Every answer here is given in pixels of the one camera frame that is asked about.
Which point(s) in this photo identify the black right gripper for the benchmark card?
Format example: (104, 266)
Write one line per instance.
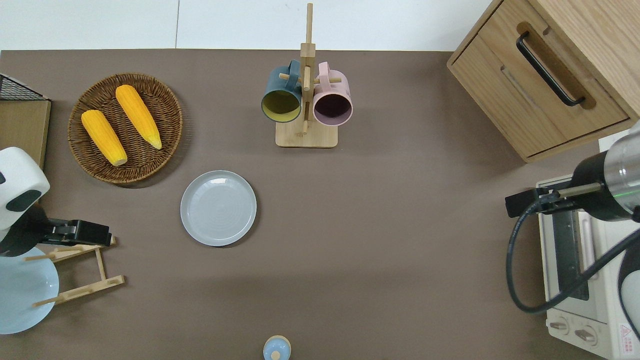
(587, 172)

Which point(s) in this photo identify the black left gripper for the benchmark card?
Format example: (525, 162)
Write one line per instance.
(22, 235)

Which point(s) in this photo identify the gray round plate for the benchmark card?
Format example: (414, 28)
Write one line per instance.
(218, 208)

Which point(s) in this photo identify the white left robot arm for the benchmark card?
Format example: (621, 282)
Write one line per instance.
(20, 170)

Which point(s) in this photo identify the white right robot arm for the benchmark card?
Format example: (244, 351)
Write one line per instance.
(627, 145)

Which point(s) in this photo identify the light blue plate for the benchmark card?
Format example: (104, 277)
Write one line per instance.
(25, 295)

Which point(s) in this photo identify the wooden dish rack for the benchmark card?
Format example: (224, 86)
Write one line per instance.
(101, 265)

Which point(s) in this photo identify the short blunt yellow corn cob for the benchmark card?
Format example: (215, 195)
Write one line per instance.
(103, 137)

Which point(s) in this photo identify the light wooden cabinet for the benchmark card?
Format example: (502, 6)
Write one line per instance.
(500, 85)

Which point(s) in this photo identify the long tapered yellow corn cob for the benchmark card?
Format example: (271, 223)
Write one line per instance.
(137, 115)

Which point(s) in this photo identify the brown wooden shelf board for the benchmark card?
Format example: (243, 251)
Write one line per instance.
(25, 125)

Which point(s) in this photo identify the brown table mat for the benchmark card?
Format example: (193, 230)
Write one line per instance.
(400, 250)

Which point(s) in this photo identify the cream toaster oven knob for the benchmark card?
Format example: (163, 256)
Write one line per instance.
(586, 334)
(557, 326)

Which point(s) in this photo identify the cream toaster oven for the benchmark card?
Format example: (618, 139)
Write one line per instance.
(605, 300)

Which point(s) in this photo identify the brown wicker basket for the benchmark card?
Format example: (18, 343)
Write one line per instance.
(95, 92)

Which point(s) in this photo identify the red triangle warning sticker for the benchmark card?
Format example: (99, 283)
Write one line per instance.
(626, 336)

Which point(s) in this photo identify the pink mug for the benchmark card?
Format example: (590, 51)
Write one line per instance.
(340, 87)

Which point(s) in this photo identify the wooden mug tree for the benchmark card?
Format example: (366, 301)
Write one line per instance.
(306, 137)

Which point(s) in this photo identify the teal mug yellow inside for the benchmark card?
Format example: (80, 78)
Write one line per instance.
(272, 85)

